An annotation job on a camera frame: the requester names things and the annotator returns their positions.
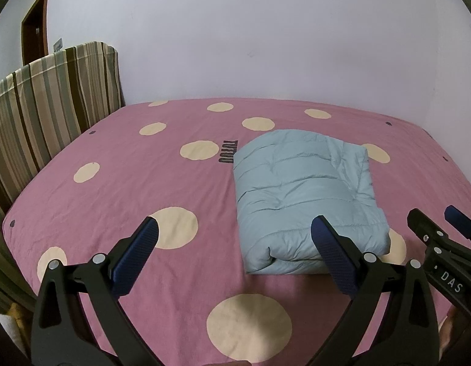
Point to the pink dotted bed sheet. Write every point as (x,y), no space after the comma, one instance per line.
(144,183)

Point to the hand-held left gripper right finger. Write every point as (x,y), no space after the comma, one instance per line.
(328,249)

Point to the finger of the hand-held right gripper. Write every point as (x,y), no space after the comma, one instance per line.
(462,219)
(426,228)

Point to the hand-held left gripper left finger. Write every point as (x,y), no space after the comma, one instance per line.
(138,251)

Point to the brown wooden door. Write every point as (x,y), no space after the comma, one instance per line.
(35,30)

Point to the light blue puffer jacket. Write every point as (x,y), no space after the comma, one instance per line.
(296,190)

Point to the grey wall switch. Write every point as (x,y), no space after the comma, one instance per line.
(57,45)

